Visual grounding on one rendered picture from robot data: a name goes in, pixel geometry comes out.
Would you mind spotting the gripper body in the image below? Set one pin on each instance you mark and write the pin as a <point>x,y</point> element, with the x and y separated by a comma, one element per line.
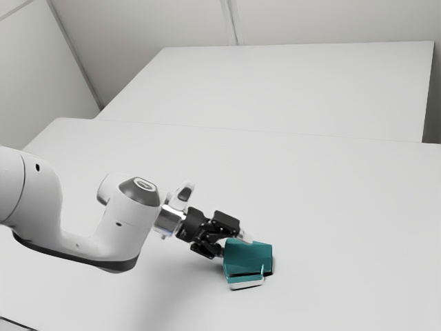
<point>195,225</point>

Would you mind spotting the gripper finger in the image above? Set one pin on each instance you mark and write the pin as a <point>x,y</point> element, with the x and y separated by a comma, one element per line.
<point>228,225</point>
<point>208,249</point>

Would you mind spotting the teal faceted mug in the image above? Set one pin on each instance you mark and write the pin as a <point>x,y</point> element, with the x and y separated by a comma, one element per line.
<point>246,262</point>

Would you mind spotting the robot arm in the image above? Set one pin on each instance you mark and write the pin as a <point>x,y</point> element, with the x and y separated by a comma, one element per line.
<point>51,210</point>

